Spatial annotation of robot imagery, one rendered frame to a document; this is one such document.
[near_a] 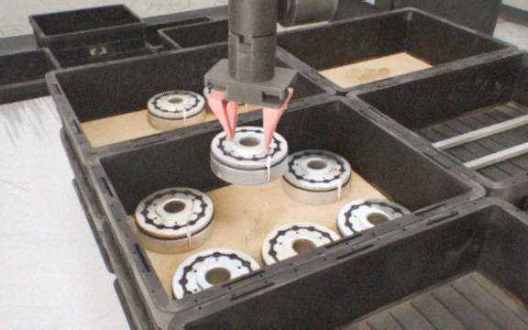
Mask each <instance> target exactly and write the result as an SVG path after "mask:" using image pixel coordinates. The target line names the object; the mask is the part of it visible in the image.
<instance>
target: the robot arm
mask: <svg viewBox="0 0 528 330"><path fill-rule="evenodd" d="M336 8H337V0H228V60H220V61H219V62H218V63H217V64H216V65H215V66H214V67H213V68H212V69H211V70H210V71H208V72H207V73H206V74H205V76H204V86H205V87H209V86H210V85H213V86H214V89H213V90H212V93H211V94H210V95H209V96H208V103H209V105H210V106H211V107H212V109H213V110H214V112H215V115H216V116H217V118H218V119H219V121H220V123H221V124H222V126H223V128H224V131H225V134H226V137H227V138H228V139H229V142H232V140H233V138H234V137H235V136H236V130H237V110H238V103H242V104H248V105H259V106H263V126H264V145H265V149H267V148H268V147H269V145H270V142H271V140H272V137H273V133H275V129H276V126H277V124H278V121H279V119H280V117H281V115H282V112H283V110H284V108H285V106H286V104H287V103H288V101H289V100H290V98H291V96H292V88H289V87H290V85H294V83H296V82H297V73H298V71H297V70H295V69H288V68H282V67H276V49H277V31H278V23H279V25H280V26H281V27H283V28H294V27H300V26H307V25H313V24H314V23H320V22H326V21H330V20H331V19H332V18H333V17H334V15H335V13H336ZM267 95H268V96H267ZM226 106H227V110H229V115H228V114H227V110H226ZM229 116H230V118H229Z"/></svg>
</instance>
